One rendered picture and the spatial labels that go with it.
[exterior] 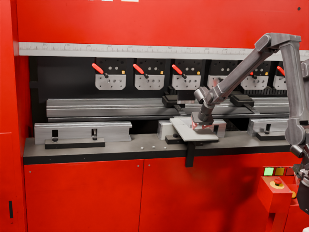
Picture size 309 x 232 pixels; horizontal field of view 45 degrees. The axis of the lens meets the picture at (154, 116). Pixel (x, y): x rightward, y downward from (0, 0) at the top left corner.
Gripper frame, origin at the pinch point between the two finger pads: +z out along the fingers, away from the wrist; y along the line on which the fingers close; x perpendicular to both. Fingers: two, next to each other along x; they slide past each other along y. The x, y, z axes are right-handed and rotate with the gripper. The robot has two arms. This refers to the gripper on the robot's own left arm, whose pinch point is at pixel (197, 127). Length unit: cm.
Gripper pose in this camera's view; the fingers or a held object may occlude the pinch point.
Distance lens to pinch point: 194.0
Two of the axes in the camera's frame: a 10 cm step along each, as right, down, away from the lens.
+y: -9.7, 0.2, -2.5
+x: 1.6, 8.0, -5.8
